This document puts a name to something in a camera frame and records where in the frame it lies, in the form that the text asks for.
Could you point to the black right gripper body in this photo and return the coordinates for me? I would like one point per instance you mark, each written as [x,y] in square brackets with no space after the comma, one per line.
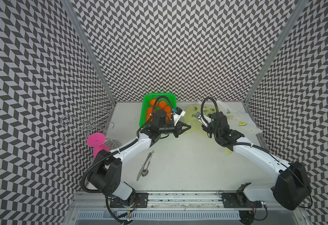
[211,123]

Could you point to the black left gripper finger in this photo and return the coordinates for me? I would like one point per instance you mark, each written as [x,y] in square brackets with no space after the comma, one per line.
[183,124]
[180,130]

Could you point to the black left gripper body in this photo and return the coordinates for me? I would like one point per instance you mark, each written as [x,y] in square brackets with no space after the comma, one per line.
[176,129]

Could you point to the yellow-green plastic bag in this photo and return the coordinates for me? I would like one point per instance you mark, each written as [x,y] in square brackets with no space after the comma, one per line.
[197,133]

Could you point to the orange fruit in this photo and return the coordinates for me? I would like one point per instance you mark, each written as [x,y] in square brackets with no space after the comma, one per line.
[167,109]
[153,103]
[149,110]
[168,118]
[162,105]
[149,117]

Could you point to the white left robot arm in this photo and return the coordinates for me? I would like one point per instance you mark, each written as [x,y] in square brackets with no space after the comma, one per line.
[104,176]

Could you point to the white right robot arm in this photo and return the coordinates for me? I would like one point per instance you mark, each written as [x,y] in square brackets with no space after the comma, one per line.
[290,185]

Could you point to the white printed plastic bag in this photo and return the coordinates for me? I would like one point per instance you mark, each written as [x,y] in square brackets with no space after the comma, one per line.
[237,119]

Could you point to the green plastic basket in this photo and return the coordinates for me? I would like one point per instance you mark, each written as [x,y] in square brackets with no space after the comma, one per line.
[170,100]

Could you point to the metal knife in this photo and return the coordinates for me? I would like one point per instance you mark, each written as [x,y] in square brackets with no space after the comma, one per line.
[143,166]

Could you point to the metal spoon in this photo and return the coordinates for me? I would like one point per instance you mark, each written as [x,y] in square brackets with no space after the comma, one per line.
[146,169]

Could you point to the pink plastic cup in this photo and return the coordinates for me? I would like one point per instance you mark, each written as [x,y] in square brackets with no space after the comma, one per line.
[97,142]

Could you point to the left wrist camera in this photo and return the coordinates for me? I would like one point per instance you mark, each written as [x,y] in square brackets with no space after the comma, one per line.
[177,113]

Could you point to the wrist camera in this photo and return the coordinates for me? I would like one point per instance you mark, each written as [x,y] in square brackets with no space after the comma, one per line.
[177,113]
[199,116]

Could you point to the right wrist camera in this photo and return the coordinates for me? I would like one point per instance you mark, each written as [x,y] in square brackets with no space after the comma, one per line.
[199,116]

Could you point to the metal wire rack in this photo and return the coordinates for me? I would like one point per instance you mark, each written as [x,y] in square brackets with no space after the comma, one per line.
[87,125]

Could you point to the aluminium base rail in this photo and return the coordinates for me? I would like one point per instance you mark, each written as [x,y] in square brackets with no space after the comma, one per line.
[184,207]

